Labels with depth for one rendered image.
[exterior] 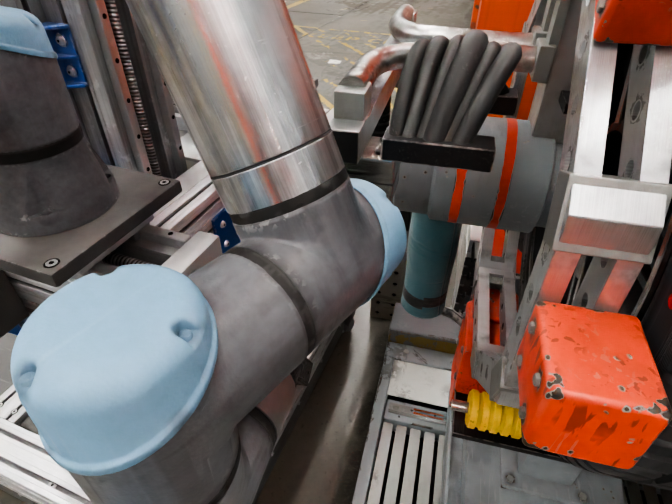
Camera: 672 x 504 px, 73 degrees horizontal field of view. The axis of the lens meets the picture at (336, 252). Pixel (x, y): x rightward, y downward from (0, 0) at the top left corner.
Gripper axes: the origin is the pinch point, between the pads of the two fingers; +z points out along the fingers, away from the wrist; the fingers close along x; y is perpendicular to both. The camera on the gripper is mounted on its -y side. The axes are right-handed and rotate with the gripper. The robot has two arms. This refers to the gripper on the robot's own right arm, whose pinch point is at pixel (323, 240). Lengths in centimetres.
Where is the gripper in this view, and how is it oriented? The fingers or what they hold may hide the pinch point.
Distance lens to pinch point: 51.0
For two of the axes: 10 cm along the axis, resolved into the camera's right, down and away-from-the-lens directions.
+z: 2.5, -6.0, 7.6
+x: -9.7, -1.6, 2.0
